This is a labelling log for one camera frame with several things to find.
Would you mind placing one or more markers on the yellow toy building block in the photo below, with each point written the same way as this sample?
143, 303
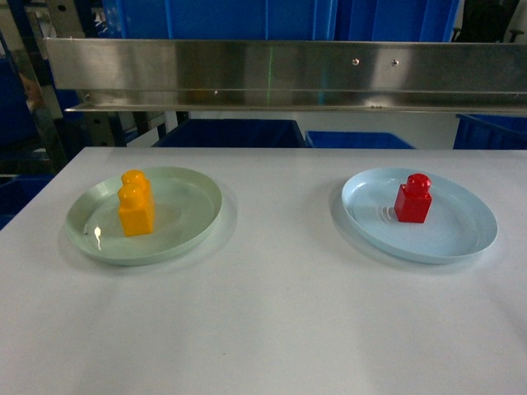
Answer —
136, 204

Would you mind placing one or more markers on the red toy building block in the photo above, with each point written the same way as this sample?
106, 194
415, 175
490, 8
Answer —
413, 200

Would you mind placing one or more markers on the light green plastic plate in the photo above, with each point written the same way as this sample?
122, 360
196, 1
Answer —
187, 205

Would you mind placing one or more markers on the blue bin lower middle right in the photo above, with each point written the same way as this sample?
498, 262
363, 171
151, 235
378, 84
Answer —
355, 140

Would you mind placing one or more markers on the blue bin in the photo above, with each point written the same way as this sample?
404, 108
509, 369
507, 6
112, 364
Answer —
355, 140
16, 121
396, 20
221, 20
490, 132
235, 133

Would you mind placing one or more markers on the blue bin lower centre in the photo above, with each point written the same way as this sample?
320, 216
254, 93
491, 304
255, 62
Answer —
235, 133

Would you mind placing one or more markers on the blue bin upper left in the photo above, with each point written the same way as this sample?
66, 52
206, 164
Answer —
221, 20

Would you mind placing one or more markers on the light blue plastic plate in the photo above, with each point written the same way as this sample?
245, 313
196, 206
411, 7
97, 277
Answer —
458, 225

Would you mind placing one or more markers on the blue bin upper right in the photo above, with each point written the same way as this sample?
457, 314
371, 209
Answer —
396, 20

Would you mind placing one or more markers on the blue bin far right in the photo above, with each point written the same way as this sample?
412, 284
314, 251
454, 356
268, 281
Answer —
490, 132

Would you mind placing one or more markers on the blue bin far left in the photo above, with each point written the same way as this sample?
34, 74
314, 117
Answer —
16, 121

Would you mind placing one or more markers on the stainless steel shelf rail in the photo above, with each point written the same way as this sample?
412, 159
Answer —
162, 74

